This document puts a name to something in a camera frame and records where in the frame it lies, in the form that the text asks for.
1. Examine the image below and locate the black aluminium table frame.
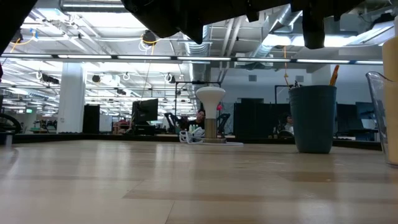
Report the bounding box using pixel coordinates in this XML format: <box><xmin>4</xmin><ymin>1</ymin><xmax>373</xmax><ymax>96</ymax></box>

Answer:
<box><xmin>12</xmin><ymin>133</ymin><xmax>383</xmax><ymax>152</ymax></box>

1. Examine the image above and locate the black partition panel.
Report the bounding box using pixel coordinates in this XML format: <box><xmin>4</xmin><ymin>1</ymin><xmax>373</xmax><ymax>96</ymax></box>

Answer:
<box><xmin>83</xmin><ymin>105</ymin><xmax>101</xmax><ymax>134</ymax></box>

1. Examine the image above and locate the long ceiling light strip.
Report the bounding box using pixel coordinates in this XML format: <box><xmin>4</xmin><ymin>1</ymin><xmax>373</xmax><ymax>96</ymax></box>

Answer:
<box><xmin>0</xmin><ymin>53</ymin><xmax>384</xmax><ymax>65</ymax></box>

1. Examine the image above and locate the black ceiling cable reel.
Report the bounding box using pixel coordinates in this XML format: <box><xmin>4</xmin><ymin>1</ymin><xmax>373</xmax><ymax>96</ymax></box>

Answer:
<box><xmin>142</xmin><ymin>29</ymin><xmax>157</xmax><ymax>47</ymax></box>
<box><xmin>11</xmin><ymin>28</ymin><xmax>24</xmax><ymax>44</ymax></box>

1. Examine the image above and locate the yellow hanging cord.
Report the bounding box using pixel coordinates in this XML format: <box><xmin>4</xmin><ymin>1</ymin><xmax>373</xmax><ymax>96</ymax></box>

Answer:
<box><xmin>282</xmin><ymin>45</ymin><xmax>289</xmax><ymax>78</ymax></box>

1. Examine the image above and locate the white lamp cable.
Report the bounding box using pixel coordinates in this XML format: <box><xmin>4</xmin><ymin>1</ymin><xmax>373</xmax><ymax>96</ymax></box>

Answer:
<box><xmin>178</xmin><ymin>126</ymin><xmax>206</xmax><ymax>144</ymax></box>

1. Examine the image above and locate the tall yellow paint bottle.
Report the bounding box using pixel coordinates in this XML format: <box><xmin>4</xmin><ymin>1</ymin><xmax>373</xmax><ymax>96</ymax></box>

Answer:
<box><xmin>381</xmin><ymin>36</ymin><xmax>398</xmax><ymax>166</ymax></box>

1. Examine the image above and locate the white building column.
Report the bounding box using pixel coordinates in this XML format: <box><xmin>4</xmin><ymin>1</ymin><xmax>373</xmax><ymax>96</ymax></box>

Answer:
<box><xmin>57</xmin><ymin>63</ymin><xmax>87</xmax><ymax>134</ymax></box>

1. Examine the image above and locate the black computer monitor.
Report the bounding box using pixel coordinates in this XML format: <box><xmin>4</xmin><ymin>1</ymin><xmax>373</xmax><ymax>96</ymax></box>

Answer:
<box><xmin>131</xmin><ymin>98</ymin><xmax>159</xmax><ymax>125</ymax></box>

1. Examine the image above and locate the silver slanted ventilation duct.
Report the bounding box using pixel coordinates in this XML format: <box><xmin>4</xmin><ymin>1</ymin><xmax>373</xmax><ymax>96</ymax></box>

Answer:
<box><xmin>251</xmin><ymin>4</ymin><xmax>303</xmax><ymax>58</ymax></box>

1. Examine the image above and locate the orange handled paintbrush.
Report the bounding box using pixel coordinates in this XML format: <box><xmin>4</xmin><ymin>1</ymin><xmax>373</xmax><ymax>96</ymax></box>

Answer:
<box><xmin>329</xmin><ymin>64</ymin><xmax>340</xmax><ymax>87</ymax></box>

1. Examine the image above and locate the black curved cable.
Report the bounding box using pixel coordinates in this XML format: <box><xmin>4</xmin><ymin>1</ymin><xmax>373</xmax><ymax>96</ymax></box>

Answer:
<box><xmin>0</xmin><ymin>112</ymin><xmax>23</xmax><ymax>134</ymax></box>

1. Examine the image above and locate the silver ribbed ventilation duct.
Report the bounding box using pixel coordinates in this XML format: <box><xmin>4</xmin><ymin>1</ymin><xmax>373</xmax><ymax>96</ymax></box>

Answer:
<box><xmin>183</xmin><ymin>24</ymin><xmax>215</xmax><ymax>82</ymax></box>

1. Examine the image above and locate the grey-blue plastic cup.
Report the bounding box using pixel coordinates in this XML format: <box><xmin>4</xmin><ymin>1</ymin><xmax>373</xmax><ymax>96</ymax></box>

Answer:
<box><xmin>288</xmin><ymin>85</ymin><xmax>338</xmax><ymax>154</ymax></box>

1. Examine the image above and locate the clear plastic bin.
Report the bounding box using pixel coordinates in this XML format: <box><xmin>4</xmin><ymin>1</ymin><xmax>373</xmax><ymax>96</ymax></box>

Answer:
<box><xmin>366</xmin><ymin>71</ymin><xmax>398</xmax><ymax>167</ymax></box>

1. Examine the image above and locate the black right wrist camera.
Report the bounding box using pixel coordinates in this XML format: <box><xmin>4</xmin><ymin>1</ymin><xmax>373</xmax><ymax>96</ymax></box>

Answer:
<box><xmin>302</xmin><ymin>9</ymin><xmax>326</xmax><ymax>50</ymax></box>

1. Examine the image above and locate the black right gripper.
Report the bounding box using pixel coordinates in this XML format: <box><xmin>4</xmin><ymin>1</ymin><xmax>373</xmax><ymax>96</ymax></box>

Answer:
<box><xmin>178</xmin><ymin>0</ymin><xmax>364</xmax><ymax>45</ymax></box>

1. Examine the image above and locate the white mushroom lamp metal base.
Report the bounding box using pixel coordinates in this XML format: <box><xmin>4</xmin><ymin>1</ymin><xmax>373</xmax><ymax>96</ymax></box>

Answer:
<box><xmin>195</xmin><ymin>86</ymin><xmax>245</xmax><ymax>147</ymax></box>

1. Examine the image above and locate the blue-lit computer monitor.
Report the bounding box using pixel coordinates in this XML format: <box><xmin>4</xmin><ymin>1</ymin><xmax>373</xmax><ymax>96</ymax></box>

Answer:
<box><xmin>355</xmin><ymin>101</ymin><xmax>377</xmax><ymax>130</ymax></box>

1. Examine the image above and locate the person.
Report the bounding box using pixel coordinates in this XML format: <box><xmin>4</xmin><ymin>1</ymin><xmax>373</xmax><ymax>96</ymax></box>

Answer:
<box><xmin>273</xmin><ymin>113</ymin><xmax>295</xmax><ymax>138</ymax></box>
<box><xmin>186</xmin><ymin>108</ymin><xmax>206</xmax><ymax>131</ymax></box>

